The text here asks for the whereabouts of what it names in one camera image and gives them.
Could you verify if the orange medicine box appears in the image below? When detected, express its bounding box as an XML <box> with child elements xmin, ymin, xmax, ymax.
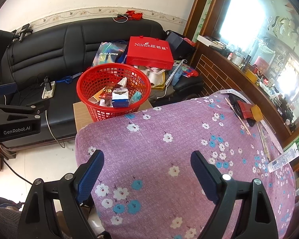
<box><xmin>89</xmin><ymin>88</ymin><xmax>106</xmax><ymax>104</ymax></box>

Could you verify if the red snack bag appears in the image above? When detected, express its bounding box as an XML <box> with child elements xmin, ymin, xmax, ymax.
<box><xmin>99</xmin><ymin>82</ymin><xmax>116</xmax><ymax>100</ymax></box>

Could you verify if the white blue medicine carton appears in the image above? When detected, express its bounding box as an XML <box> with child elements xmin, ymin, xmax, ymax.
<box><xmin>112</xmin><ymin>88</ymin><xmax>129</xmax><ymax>108</ymax></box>

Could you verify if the black leather sofa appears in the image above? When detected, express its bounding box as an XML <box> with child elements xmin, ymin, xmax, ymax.
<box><xmin>0</xmin><ymin>17</ymin><xmax>205</xmax><ymax>150</ymax></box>

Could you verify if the cardboard box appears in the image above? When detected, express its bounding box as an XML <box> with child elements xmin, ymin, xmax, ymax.
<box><xmin>73</xmin><ymin>100</ymin><xmax>153</xmax><ymax>133</ymax></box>

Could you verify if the purple floral tablecloth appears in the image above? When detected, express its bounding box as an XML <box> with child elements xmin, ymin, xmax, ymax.
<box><xmin>75</xmin><ymin>92</ymin><xmax>295</xmax><ymax>238</ymax></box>

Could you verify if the white lotion tube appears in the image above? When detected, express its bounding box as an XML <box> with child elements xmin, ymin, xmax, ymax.
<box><xmin>267</xmin><ymin>142</ymin><xmax>299</xmax><ymax>173</ymax></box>

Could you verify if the red mesh basket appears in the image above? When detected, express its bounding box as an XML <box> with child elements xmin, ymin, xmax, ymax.
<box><xmin>77</xmin><ymin>63</ymin><xmax>151</xmax><ymax>122</ymax></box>

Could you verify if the holographic shopping bag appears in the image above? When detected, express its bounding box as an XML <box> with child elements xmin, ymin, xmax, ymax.
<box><xmin>92</xmin><ymin>40</ymin><xmax>128</xmax><ymax>66</ymax></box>

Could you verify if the yellow plastic container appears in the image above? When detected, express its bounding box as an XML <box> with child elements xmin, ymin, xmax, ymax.
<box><xmin>251</xmin><ymin>105</ymin><xmax>263</xmax><ymax>122</ymax></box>

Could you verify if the dark red wallet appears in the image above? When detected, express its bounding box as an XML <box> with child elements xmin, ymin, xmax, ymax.
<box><xmin>235</xmin><ymin>100</ymin><xmax>253</xmax><ymax>119</ymax></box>

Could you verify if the wooden chopstick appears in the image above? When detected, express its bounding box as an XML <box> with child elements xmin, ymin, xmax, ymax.
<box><xmin>225</xmin><ymin>98</ymin><xmax>251</xmax><ymax>136</ymax></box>

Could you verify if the yellow box with rolls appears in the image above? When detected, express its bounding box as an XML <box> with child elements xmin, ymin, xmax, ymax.
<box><xmin>138</xmin><ymin>66</ymin><xmax>165</xmax><ymax>89</ymax></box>

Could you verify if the red paper shopping bag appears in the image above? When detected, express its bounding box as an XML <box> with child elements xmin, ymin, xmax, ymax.
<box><xmin>126</xmin><ymin>36</ymin><xmax>174</xmax><ymax>70</ymax></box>

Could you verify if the wooden counter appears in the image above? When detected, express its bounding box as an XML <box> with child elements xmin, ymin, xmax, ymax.
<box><xmin>191</xmin><ymin>42</ymin><xmax>291</xmax><ymax>147</ymax></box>

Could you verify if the metal pot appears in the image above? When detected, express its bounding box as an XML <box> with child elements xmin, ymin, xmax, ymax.
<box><xmin>231</xmin><ymin>53</ymin><xmax>244</xmax><ymax>66</ymax></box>

